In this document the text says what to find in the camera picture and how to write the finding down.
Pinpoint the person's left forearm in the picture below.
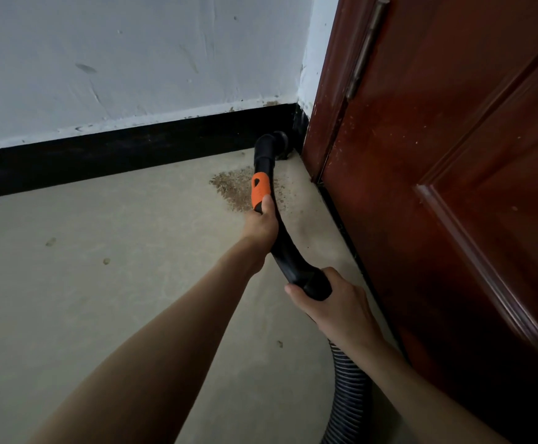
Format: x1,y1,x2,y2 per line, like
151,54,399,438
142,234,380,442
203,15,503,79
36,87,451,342
28,240,263,444

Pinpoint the black ribbed vacuum hose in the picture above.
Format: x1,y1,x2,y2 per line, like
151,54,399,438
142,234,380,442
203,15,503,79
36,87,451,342
250,131,374,444

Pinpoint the black baseboard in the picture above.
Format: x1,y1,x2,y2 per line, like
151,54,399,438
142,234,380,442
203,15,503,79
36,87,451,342
0,102,310,203

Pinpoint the person's right hand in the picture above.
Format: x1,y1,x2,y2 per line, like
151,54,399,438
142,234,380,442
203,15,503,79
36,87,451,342
284,266,386,355

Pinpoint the red-brown wooden door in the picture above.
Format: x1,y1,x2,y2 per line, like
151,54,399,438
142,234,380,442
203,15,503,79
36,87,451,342
300,0,538,444

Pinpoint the person's right forearm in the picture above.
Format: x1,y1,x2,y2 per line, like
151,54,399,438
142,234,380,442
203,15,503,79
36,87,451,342
354,337,513,444

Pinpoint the person's left hand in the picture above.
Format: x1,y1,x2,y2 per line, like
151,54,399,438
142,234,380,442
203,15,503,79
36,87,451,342
240,194,280,276

